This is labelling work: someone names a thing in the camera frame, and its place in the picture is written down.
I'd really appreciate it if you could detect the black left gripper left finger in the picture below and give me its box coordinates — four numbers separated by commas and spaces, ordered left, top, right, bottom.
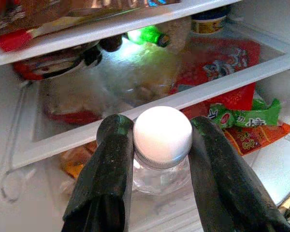
61, 114, 135, 232

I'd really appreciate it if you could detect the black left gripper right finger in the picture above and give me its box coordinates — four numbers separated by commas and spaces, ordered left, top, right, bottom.
189, 116, 290, 232

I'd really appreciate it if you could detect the clear bottle with white cap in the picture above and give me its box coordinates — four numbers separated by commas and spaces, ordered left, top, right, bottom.
131, 105, 194, 196

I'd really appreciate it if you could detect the white glass fridge shelf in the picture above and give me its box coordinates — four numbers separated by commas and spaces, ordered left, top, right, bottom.
11, 21, 290, 170
0, 0, 242, 69

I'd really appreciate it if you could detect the yellow food packet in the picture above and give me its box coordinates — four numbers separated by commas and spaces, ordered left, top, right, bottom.
59, 141, 99, 179

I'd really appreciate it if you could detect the orange snack packet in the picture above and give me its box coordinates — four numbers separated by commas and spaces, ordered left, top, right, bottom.
223, 122, 290, 157

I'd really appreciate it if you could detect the green snack packet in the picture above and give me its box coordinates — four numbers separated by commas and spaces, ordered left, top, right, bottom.
207, 98, 282, 130

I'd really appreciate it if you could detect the red printed food bag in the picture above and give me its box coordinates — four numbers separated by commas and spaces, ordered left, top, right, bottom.
169, 37, 261, 120

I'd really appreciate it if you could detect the red and black food packet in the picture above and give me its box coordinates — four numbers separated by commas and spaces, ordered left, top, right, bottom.
13, 44, 103, 81

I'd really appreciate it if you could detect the green plastic bottle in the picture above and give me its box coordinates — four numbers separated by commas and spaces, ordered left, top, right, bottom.
127, 24, 171, 48

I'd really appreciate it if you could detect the yellow tub with blue lid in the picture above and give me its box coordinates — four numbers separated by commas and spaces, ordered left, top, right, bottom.
190, 6, 232, 35

